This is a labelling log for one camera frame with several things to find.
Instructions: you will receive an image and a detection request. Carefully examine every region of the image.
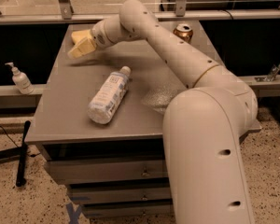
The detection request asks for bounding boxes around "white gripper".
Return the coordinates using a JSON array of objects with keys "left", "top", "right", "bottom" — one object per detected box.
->
[{"left": 68, "top": 21, "right": 111, "bottom": 59}]

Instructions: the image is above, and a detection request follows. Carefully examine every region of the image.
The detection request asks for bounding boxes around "yellow sponge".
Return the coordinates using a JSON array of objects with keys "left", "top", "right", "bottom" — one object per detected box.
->
[{"left": 71, "top": 29, "right": 91, "bottom": 44}]

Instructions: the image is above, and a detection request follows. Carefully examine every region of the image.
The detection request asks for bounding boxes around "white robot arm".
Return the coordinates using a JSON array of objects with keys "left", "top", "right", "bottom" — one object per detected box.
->
[{"left": 68, "top": 0, "right": 258, "bottom": 224}]

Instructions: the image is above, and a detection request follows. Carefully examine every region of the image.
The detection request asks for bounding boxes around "clear plastic water bottle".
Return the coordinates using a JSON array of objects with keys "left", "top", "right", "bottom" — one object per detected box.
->
[{"left": 87, "top": 66, "right": 132, "bottom": 124}]

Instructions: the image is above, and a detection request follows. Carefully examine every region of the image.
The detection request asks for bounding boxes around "white pump dispenser bottle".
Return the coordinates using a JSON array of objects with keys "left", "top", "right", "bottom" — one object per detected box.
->
[{"left": 7, "top": 62, "right": 34, "bottom": 94}]

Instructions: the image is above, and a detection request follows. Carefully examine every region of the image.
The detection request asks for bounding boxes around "grey drawer cabinet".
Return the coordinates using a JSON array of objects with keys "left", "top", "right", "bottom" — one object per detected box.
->
[{"left": 24, "top": 20, "right": 262, "bottom": 220}]

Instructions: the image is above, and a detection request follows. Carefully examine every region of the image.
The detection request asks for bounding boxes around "gold soda can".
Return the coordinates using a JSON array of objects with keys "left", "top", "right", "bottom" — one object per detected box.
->
[{"left": 174, "top": 23, "right": 193, "bottom": 43}]

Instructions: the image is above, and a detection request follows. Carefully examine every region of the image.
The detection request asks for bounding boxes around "top grey drawer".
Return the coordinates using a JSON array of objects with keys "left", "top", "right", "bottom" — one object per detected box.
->
[{"left": 45, "top": 156, "right": 167, "bottom": 185}]

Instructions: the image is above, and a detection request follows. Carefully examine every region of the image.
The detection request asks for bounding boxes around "grey drawer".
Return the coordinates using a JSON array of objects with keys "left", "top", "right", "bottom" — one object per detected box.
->
[
  {"left": 82, "top": 200, "right": 173, "bottom": 218},
  {"left": 45, "top": 156, "right": 167, "bottom": 185},
  {"left": 67, "top": 184, "right": 171, "bottom": 204}
]

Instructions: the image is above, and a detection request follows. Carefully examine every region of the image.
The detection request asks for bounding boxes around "middle grey drawer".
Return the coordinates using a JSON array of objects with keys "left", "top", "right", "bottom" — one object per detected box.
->
[{"left": 67, "top": 184, "right": 171, "bottom": 204}]

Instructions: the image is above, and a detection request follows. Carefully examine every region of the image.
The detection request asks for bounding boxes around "black tripod leg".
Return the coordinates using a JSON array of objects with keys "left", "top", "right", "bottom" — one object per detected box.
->
[{"left": 16, "top": 121, "right": 31, "bottom": 187}]

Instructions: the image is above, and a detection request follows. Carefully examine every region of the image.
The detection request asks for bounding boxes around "blue tape cross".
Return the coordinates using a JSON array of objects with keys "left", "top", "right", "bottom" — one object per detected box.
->
[{"left": 66, "top": 203, "right": 82, "bottom": 224}]

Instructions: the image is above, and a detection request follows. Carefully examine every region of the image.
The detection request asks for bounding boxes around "bottom grey drawer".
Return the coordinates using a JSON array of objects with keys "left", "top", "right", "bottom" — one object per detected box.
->
[{"left": 82, "top": 200, "right": 173, "bottom": 218}]

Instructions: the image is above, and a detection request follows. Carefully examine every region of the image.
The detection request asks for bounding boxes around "left metal rail bracket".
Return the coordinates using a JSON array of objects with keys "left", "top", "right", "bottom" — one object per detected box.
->
[{"left": 58, "top": 0, "right": 74, "bottom": 20}]

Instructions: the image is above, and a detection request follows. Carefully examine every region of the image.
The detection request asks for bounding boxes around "metal rail bracket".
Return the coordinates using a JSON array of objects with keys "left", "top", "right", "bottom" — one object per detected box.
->
[
  {"left": 174, "top": 0, "right": 189, "bottom": 18},
  {"left": 58, "top": 0, "right": 74, "bottom": 20}
]

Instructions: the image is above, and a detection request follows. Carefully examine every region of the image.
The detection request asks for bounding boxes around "right metal rail bracket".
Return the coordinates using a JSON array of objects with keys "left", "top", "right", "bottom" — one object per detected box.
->
[{"left": 174, "top": 0, "right": 189, "bottom": 18}]

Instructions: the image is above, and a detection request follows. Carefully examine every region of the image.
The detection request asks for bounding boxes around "metal angle bracket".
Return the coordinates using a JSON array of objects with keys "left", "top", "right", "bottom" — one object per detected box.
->
[{"left": 256, "top": 64, "right": 280, "bottom": 82}]

